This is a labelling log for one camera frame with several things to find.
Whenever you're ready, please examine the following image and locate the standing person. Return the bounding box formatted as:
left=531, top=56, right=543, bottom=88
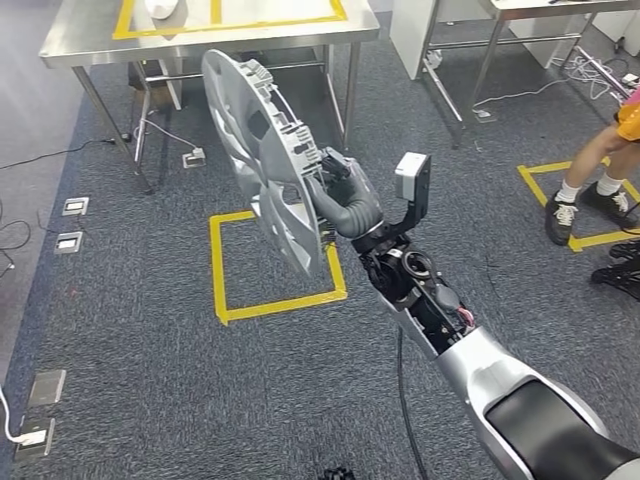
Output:
left=545, top=86, right=640, bottom=248

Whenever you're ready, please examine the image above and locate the white plug with cable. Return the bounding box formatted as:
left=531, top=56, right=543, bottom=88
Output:
left=0, top=384, right=48, bottom=446

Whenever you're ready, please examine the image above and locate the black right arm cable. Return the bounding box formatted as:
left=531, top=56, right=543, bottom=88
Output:
left=396, top=327, right=431, bottom=480

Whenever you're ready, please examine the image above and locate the white object on workbench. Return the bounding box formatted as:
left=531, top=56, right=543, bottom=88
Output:
left=145, top=0, right=180, bottom=20

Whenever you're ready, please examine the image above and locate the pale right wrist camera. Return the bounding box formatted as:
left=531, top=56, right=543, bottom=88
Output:
left=395, top=152, right=432, bottom=203

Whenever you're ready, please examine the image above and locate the stainless steel workbench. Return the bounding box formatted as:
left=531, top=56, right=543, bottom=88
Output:
left=38, top=0, right=381, bottom=195

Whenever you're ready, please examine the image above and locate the yellow tape on workbench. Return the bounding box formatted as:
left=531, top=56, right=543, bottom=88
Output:
left=112, top=0, right=349, bottom=41

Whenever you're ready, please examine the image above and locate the white cabinet panel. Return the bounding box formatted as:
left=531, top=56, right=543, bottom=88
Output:
left=389, top=0, right=494, bottom=81

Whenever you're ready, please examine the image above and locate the black floor cable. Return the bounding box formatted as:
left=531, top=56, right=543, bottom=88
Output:
left=0, top=132, right=132, bottom=174

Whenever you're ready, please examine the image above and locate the black humanoid robot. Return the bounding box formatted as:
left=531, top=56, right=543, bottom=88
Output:
left=589, top=239, right=640, bottom=303

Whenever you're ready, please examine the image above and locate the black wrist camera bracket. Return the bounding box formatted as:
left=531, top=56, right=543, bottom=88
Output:
left=352, top=172, right=432, bottom=256

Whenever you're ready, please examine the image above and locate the silver wheel cover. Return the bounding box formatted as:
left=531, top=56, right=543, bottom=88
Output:
left=201, top=49, right=337, bottom=280

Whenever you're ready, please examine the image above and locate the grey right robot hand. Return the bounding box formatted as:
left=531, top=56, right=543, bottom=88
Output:
left=305, top=146, right=382, bottom=231

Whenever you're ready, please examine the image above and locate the stainless steel table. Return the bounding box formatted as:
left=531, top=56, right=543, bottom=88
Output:
left=422, top=0, right=640, bottom=148

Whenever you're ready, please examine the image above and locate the brown cardboard box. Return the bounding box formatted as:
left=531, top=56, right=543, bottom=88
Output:
left=127, top=59, right=183, bottom=113

